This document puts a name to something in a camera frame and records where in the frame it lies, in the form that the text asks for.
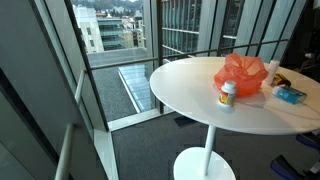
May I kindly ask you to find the blue rectangular box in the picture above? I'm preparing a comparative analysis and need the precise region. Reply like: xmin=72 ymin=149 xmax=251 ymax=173
xmin=271 ymin=84 xmax=308 ymax=105

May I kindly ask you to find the orange plastic bag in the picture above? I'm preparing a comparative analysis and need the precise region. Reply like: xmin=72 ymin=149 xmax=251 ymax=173
xmin=213 ymin=53 xmax=270 ymax=98

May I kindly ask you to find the grey metal window handrail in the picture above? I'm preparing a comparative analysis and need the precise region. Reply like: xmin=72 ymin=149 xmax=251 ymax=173
xmin=89 ymin=56 xmax=158 ymax=70
xmin=54 ymin=123 xmax=77 ymax=180
xmin=162 ymin=38 xmax=290 ymax=60
xmin=74 ymin=69 xmax=87 ymax=105

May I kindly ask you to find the small white-capped pill bottle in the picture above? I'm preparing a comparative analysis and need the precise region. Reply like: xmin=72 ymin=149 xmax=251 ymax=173
xmin=218 ymin=80 xmax=238 ymax=108

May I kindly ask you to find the tall white bottle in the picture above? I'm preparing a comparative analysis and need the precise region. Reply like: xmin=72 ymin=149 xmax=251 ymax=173
xmin=264 ymin=59 xmax=281 ymax=86

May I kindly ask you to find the brown bottle with yellow label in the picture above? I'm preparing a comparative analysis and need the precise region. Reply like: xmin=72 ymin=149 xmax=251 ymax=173
xmin=273 ymin=73 xmax=292 ymax=88

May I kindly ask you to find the blue black base foot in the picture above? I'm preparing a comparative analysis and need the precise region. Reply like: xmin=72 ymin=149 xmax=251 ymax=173
xmin=295 ymin=132 xmax=320 ymax=152
xmin=269 ymin=154 xmax=320 ymax=180

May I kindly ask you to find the round white pedestal table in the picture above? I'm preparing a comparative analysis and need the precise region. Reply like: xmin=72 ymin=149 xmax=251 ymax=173
xmin=149 ymin=56 xmax=320 ymax=180

